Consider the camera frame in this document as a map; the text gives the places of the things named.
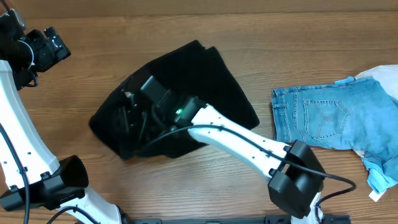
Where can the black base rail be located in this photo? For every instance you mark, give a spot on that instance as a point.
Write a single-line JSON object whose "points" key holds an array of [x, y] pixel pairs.
{"points": [[268, 219]]}

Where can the blue denim shorts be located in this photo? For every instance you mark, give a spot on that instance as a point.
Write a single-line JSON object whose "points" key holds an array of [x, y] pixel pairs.
{"points": [[348, 114]]}

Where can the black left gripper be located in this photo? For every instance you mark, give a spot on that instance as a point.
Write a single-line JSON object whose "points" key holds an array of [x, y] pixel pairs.
{"points": [[50, 56]]}

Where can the light blue garment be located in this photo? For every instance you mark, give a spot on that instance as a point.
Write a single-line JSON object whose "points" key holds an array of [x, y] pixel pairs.
{"points": [[377, 179]]}

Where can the white cloth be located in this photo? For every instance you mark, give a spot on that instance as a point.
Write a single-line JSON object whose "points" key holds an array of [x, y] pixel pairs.
{"points": [[386, 75]]}

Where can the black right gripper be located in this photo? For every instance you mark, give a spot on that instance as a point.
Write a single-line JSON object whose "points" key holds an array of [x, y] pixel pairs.
{"points": [[131, 106]]}

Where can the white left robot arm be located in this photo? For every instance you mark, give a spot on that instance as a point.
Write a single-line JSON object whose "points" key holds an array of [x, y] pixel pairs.
{"points": [[34, 176]]}

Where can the black skirt with pearl buttons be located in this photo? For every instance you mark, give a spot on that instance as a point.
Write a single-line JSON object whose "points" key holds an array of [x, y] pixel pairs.
{"points": [[198, 76]]}

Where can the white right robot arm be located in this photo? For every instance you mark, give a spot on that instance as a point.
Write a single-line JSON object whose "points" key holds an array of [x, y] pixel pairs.
{"points": [[293, 174]]}

